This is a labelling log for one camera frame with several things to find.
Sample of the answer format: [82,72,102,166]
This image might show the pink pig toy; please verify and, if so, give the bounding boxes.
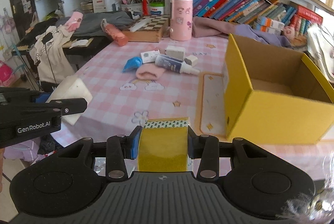
[282,26,296,41]

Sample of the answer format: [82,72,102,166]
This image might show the white glue bottle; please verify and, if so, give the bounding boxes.
[155,54,200,76]

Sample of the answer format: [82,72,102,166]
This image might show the blue plastic wrapper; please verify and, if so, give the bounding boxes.
[122,56,143,73]

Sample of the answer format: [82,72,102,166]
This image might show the row of books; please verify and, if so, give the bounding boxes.
[193,0,323,37]

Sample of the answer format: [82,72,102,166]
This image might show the grey clothing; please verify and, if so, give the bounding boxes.
[56,11,134,37]

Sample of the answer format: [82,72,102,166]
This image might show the pink water bottle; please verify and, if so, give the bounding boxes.
[100,18,129,47]

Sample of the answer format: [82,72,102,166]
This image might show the white pen holder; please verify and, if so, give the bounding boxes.
[121,3,143,14]

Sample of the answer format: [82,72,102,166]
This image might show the pink cylindrical container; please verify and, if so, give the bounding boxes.
[170,0,193,42]

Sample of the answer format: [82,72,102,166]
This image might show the wooden chessboard box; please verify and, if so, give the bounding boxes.
[123,15,169,43]

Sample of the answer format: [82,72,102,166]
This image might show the white tote bag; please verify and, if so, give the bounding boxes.
[307,24,333,84]

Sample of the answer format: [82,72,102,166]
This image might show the small white cube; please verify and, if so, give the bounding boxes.
[184,54,198,67]

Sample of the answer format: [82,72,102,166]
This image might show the yellow cardboard box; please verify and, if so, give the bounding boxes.
[222,35,333,144]

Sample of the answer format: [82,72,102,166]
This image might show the white charger adapter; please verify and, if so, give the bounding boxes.
[165,45,186,60]

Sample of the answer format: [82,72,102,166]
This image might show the pink sock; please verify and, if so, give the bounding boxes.
[136,63,166,81]

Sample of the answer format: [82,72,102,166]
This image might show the white foam block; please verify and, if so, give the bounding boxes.
[46,76,93,126]

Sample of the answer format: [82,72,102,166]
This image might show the yellow tape roll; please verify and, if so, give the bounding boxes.
[137,117,192,173]

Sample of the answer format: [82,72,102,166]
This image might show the purple pink cloth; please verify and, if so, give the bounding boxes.
[192,17,292,49]

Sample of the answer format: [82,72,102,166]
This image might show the small white staples box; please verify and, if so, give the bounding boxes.
[140,51,160,64]

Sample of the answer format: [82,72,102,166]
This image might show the orange white boxes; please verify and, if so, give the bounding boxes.
[253,16,285,36]

